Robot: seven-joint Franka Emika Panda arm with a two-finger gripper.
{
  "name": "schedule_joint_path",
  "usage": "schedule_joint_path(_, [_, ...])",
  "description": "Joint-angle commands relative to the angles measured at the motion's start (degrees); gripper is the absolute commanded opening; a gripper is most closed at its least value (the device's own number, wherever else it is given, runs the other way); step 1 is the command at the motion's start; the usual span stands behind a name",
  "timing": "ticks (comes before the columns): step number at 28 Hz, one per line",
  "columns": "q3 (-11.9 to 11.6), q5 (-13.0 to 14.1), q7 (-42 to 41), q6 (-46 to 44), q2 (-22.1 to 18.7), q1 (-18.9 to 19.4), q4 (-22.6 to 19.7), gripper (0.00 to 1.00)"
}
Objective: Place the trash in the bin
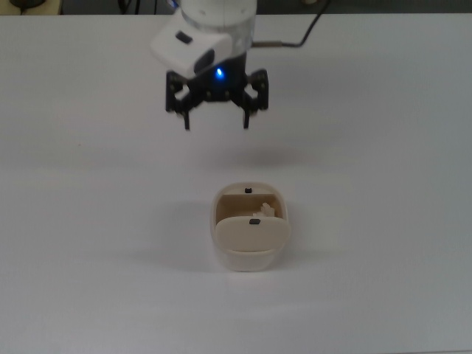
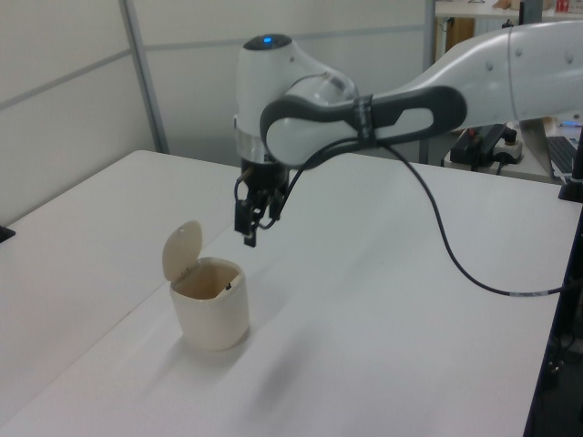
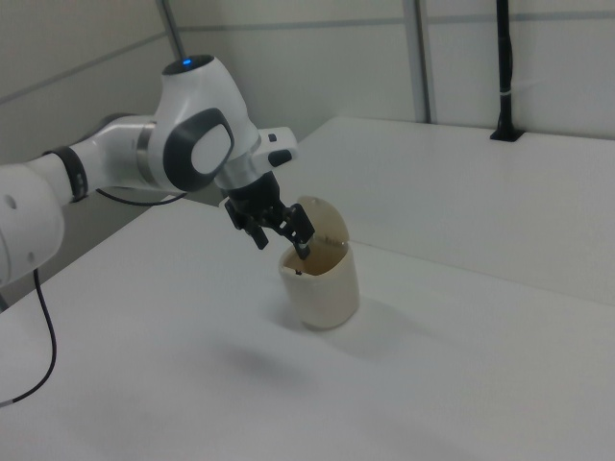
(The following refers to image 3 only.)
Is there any grey metal partition post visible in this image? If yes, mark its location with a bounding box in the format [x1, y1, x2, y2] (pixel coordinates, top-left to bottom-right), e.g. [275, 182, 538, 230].
[157, 0, 187, 60]
[405, 0, 439, 124]

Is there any small white lidded bin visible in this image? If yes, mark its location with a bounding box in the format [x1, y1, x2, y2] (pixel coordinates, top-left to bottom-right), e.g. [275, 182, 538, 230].
[278, 194, 361, 332]

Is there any black pole with clamp base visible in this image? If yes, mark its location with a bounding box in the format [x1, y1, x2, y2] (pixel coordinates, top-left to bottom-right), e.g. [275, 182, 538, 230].
[489, 0, 525, 143]

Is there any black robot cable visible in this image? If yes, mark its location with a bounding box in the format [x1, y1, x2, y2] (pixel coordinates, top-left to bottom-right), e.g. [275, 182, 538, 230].
[0, 187, 188, 410]

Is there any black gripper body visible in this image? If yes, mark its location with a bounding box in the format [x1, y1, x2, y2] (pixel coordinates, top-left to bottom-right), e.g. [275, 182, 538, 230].
[224, 172, 285, 231]

